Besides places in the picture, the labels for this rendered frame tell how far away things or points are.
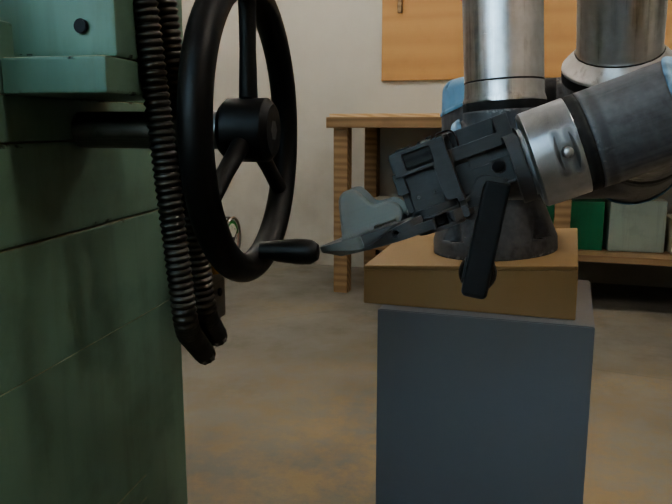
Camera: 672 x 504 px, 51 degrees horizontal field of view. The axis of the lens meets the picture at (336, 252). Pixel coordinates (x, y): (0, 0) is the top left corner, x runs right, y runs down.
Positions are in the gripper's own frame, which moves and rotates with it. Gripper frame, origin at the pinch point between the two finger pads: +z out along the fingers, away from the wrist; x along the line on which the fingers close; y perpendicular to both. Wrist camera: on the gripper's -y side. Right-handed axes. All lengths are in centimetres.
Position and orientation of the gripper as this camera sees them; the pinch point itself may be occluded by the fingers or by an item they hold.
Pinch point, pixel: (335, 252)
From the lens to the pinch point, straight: 69.7
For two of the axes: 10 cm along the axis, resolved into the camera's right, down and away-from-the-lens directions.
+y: -3.5, -9.3, -1.0
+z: -9.2, 3.2, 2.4
